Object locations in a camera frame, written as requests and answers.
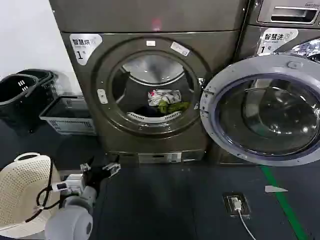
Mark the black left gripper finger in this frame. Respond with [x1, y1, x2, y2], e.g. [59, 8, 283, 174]
[79, 155, 96, 174]
[101, 155, 122, 179]

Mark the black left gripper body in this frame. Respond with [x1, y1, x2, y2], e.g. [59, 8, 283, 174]
[85, 165, 111, 190]

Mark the grey slotted plastic crate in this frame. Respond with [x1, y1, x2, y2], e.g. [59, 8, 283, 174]
[38, 95, 98, 136]

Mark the grey dryer with round opening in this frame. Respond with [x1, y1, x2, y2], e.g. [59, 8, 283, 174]
[48, 0, 251, 165]

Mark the white plastic lint filter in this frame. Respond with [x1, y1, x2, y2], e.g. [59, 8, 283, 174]
[126, 111, 182, 124]

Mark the dark blue garment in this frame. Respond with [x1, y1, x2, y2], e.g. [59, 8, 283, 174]
[134, 105, 161, 118]

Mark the cream perforated laundry basket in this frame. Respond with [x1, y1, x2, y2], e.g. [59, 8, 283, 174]
[0, 153, 62, 239]

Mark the green garment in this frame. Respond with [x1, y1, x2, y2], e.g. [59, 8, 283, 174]
[156, 99, 192, 115]

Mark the white patterned garment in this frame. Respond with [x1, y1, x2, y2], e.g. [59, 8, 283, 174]
[147, 88, 183, 107]

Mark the large black plastic basket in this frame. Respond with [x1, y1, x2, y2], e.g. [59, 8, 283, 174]
[0, 74, 41, 137]

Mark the metal floor socket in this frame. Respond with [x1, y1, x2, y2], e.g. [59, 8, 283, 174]
[222, 191, 251, 217]

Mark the silver number label on dryer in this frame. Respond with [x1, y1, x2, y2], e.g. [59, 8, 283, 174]
[69, 33, 104, 67]

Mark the white charger plug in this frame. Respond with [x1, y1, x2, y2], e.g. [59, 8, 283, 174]
[230, 197, 243, 211]

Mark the round glass dryer door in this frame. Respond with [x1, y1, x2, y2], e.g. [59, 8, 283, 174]
[199, 53, 320, 167]

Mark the white arrow floor sticker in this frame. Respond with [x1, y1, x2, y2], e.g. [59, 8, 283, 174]
[264, 185, 289, 194]

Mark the green floor tape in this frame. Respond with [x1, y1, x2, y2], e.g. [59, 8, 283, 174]
[259, 164, 310, 240]

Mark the grey washing machine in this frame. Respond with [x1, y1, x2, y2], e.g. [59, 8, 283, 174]
[216, 0, 320, 166]

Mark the silver number label on washer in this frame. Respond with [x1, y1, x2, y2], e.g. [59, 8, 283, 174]
[256, 28, 300, 56]

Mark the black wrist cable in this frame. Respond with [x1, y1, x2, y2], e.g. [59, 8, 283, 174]
[24, 159, 66, 223]

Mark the white charger cable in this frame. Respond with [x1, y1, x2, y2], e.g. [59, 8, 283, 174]
[236, 208, 261, 240]

